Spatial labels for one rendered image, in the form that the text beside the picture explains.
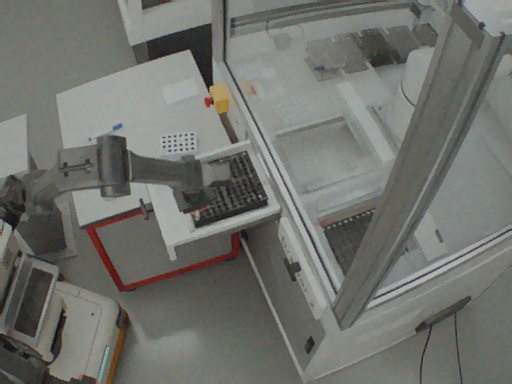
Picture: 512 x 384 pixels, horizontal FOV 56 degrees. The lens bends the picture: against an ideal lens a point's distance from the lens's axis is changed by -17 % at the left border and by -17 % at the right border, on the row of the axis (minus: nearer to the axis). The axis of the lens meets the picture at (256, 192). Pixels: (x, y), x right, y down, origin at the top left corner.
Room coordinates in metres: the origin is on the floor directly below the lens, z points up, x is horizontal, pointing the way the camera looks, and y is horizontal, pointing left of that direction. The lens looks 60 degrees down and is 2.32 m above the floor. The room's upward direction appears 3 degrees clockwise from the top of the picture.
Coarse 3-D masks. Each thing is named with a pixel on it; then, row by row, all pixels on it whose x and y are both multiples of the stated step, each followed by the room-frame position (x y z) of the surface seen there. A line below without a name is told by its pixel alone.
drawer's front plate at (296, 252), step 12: (288, 228) 0.71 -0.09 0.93; (288, 240) 0.68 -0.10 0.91; (288, 252) 0.67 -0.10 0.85; (300, 252) 0.64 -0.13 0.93; (300, 264) 0.60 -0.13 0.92; (300, 276) 0.59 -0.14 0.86; (312, 276) 0.57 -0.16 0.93; (312, 288) 0.53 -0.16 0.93; (324, 300) 0.50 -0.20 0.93; (312, 312) 0.50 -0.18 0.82
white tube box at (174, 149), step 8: (160, 136) 1.09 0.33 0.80; (168, 136) 1.09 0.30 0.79; (176, 136) 1.09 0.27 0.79; (184, 136) 1.09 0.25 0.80; (192, 136) 1.09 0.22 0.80; (160, 144) 1.05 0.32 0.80; (168, 144) 1.05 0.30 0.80; (176, 144) 1.06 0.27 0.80; (184, 144) 1.06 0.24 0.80; (192, 144) 1.07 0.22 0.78; (160, 152) 1.02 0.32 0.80; (168, 152) 1.02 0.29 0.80; (176, 152) 1.02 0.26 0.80; (184, 152) 1.03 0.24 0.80; (192, 152) 1.03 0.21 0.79; (168, 160) 1.01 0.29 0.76
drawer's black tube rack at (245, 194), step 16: (224, 160) 0.93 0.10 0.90; (240, 160) 0.94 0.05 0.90; (240, 176) 0.90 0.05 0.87; (256, 176) 0.89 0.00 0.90; (224, 192) 0.83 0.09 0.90; (240, 192) 0.83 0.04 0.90; (256, 192) 0.83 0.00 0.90; (208, 208) 0.77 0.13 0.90; (224, 208) 0.77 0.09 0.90; (240, 208) 0.79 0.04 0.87; (256, 208) 0.80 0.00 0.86
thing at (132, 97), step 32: (160, 64) 1.46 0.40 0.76; (192, 64) 1.46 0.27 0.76; (64, 96) 1.31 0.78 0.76; (96, 96) 1.30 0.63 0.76; (128, 96) 1.30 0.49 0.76; (160, 96) 1.30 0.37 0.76; (64, 128) 1.15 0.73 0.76; (96, 128) 1.14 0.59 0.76; (128, 128) 1.15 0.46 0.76; (160, 128) 1.15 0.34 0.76; (192, 128) 1.15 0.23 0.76; (96, 192) 0.88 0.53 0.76; (96, 224) 0.78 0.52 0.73; (128, 224) 0.83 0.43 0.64; (128, 256) 0.81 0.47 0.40; (160, 256) 0.86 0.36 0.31; (192, 256) 0.91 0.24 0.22; (224, 256) 0.96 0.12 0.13; (128, 288) 0.78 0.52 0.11
